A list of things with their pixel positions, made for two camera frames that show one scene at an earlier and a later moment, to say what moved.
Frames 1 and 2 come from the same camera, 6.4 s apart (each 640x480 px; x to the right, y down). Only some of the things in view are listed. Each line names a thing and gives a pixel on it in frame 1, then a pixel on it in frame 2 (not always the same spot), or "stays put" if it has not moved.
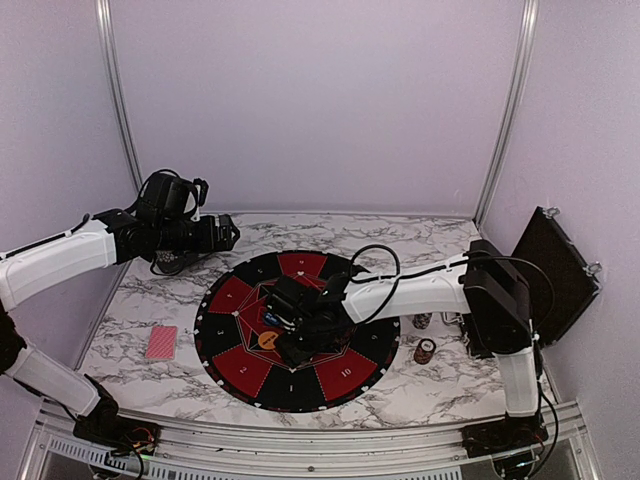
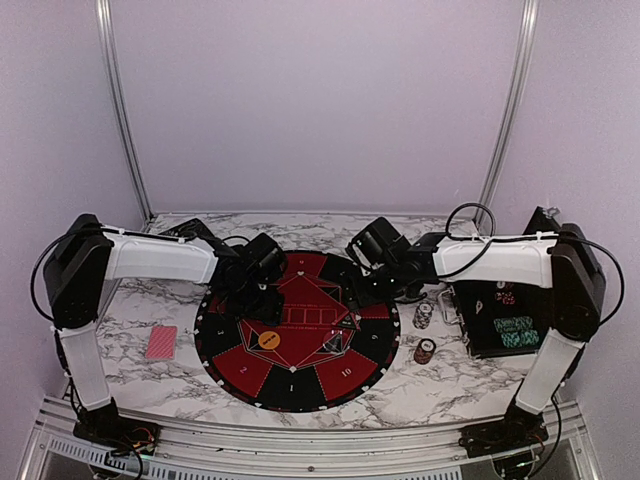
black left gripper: [208, 242] → [271, 310]
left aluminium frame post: [105, 30] stays put
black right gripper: [295, 358] → [399, 294]
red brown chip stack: [424, 350] stays put
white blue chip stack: [421, 320] stays put
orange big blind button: [266, 340] stays put
